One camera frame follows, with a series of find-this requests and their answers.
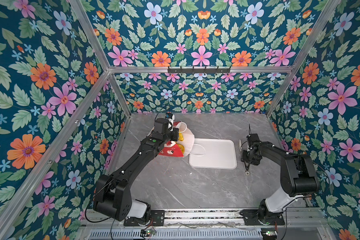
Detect orange brown croissant bread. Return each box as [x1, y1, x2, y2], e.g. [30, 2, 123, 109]
[176, 144, 185, 157]

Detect metal food tongs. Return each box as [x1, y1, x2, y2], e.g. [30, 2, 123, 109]
[239, 140, 250, 176]

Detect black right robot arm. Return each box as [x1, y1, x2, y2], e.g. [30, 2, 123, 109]
[241, 134, 320, 224]

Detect white plastic tray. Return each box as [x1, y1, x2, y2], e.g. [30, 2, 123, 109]
[189, 138, 237, 170]

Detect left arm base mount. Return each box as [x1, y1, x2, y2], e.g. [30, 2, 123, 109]
[123, 210, 165, 227]

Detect striped yellow bread roll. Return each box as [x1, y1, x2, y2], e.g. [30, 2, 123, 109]
[178, 133, 184, 141]

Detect black hook rail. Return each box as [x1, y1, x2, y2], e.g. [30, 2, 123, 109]
[167, 66, 231, 75]

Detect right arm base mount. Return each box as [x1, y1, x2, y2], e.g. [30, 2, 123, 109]
[240, 209, 286, 226]

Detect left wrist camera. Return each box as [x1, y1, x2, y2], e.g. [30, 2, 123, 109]
[165, 112, 174, 124]

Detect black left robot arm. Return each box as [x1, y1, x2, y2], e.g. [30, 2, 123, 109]
[93, 113, 179, 224]

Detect red white paper bag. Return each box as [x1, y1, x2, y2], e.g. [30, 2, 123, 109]
[158, 122, 206, 158]

